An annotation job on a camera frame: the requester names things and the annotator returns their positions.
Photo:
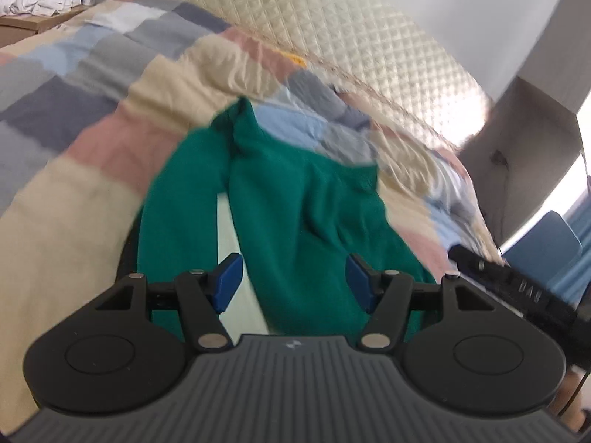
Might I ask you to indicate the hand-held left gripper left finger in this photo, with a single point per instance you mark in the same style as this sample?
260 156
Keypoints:
227 281

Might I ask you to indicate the wooden nightstand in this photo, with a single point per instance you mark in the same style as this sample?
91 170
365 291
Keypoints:
32 27

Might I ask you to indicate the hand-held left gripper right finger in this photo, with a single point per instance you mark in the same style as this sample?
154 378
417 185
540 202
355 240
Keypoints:
361 281

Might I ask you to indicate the white clothes pile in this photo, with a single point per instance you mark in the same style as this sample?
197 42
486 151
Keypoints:
32 2

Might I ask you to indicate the blue chair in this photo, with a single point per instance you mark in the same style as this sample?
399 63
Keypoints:
542 249

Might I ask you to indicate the cream quilted headboard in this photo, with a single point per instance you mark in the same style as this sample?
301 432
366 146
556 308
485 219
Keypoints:
351 32

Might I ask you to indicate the patchwork quilt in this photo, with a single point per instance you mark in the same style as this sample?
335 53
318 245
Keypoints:
92 115

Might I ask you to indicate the grey wardrobe cabinet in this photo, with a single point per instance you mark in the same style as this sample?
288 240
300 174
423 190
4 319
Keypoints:
521 147

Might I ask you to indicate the green hoodie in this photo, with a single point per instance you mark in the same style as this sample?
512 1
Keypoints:
300 203

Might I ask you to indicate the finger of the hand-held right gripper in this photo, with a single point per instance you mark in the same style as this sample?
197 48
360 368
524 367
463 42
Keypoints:
471 263

